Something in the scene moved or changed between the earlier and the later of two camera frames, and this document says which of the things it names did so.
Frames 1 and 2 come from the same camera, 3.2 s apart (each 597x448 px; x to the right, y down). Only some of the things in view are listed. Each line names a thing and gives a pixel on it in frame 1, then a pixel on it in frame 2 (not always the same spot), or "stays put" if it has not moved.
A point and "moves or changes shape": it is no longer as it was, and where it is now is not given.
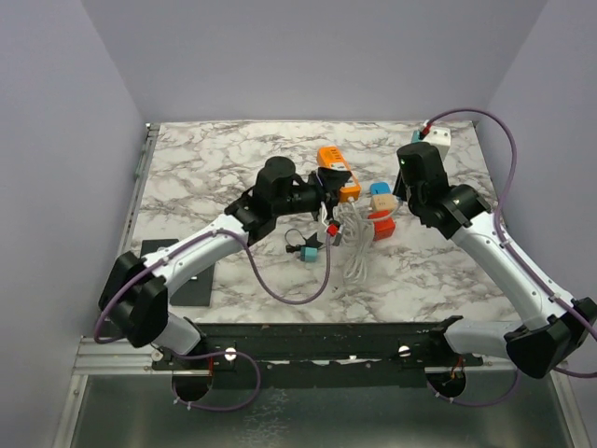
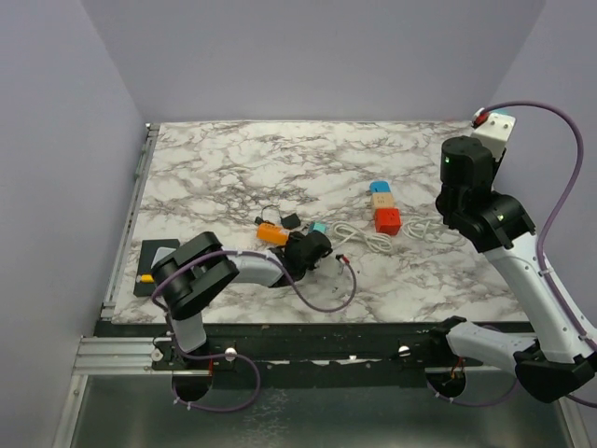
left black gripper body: x=327 y=191 to x=292 y=243
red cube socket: x=382 y=228 moves or changes shape
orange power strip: x=333 y=157 to x=269 y=233
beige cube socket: x=383 y=202 stays put
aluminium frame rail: x=117 y=357 stays put
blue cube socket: x=381 y=188 stays put
